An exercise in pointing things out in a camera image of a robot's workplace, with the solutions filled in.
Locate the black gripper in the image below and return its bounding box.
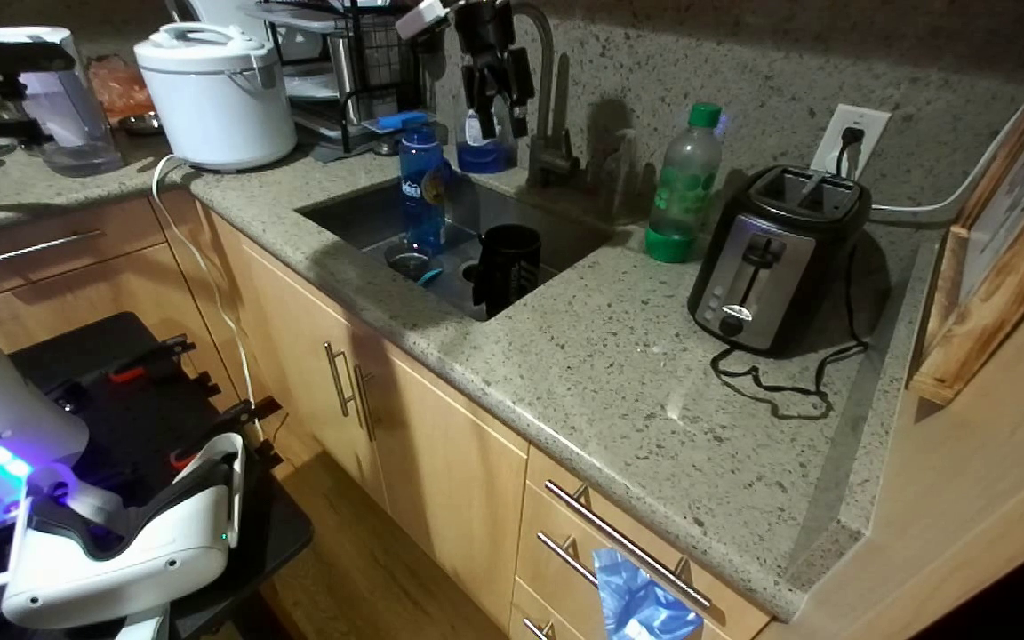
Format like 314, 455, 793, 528
452, 0, 537, 141

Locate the steel kitchen faucet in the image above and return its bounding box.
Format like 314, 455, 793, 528
509, 0, 595, 194

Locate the blue dish soap bottle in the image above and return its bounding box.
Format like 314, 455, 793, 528
456, 103, 523, 179

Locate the blue water bottle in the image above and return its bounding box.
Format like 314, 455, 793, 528
395, 110, 460, 258

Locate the black mug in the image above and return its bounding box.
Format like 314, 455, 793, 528
460, 220, 544, 321

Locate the black dish rack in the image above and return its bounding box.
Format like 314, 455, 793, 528
261, 0, 452, 155

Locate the steel sink basin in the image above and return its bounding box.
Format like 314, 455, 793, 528
294, 174, 618, 328

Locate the green soda bottle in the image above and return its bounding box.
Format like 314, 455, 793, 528
642, 100, 729, 267

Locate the white rice cooker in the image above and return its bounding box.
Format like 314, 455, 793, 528
133, 19, 298, 174

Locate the black silver toaster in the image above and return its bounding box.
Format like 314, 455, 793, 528
685, 163, 875, 354

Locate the red food package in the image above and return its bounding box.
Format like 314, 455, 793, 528
82, 51, 160, 135

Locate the black clamp red tip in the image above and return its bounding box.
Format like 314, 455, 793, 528
168, 394, 283, 477
101, 335, 202, 394

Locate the clear water filter pitcher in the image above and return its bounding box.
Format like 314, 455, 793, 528
0, 24, 126, 179

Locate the black robot cart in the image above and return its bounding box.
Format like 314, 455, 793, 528
0, 308, 318, 640

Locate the blue plastic bag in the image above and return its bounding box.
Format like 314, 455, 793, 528
592, 544, 704, 640

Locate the white VR headset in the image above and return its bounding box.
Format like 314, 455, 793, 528
0, 431, 250, 632

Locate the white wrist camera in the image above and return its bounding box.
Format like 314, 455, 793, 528
391, 0, 456, 47

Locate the steel cabinet door handle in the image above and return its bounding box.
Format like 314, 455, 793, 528
347, 352, 379, 443
325, 336, 360, 420

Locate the white hanging cable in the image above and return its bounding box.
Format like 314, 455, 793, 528
149, 152, 261, 413

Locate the black toaster cable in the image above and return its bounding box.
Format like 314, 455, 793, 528
708, 119, 880, 423

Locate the white wall outlet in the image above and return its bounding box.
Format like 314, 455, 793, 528
806, 100, 894, 186

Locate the white wall conduit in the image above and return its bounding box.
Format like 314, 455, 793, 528
864, 103, 1024, 232

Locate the long steel drawer handle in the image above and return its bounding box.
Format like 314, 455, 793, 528
539, 477, 718, 615

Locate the flat steel drawer handle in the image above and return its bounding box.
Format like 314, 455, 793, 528
0, 232, 87, 275

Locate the wooden picture frame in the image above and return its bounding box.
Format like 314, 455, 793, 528
902, 22, 1024, 407

